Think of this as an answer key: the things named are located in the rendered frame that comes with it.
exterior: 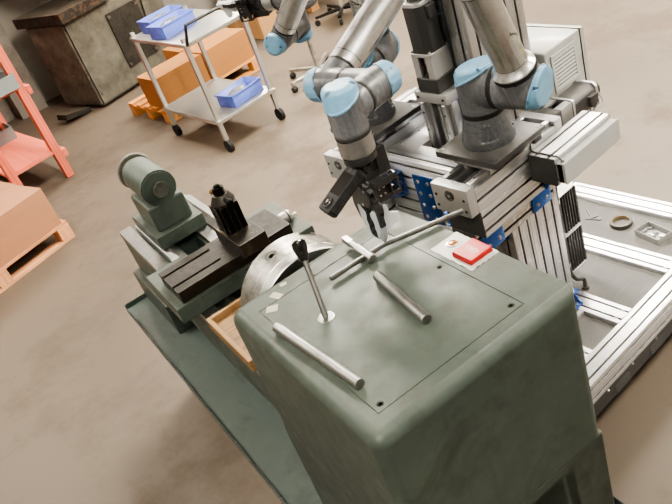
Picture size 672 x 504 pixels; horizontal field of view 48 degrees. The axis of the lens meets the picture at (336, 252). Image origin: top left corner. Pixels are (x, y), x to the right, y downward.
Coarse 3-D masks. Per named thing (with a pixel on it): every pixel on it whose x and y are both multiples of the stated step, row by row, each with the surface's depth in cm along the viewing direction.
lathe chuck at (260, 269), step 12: (276, 240) 189; (288, 240) 188; (312, 240) 187; (324, 240) 189; (264, 252) 187; (288, 252) 183; (252, 264) 187; (264, 264) 184; (276, 264) 181; (252, 276) 185; (264, 276) 182; (252, 288) 184; (240, 300) 189
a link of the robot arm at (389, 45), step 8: (352, 0) 238; (360, 0) 237; (352, 8) 241; (392, 32) 250; (384, 40) 244; (392, 40) 248; (384, 48) 244; (392, 48) 247; (384, 56) 243; (392, 56) 248
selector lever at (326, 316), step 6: (306, 264) 153; (306, 270) 153; (312, 276) 153; (312, 282) 153; (312, 288) 154; (318, 294) 153; (318, 300) 153; (324, 306) 154; (324, 312) 153; (330, 312) 155; (318, 318) 154; (324, 318) 154; (330, 318) 153
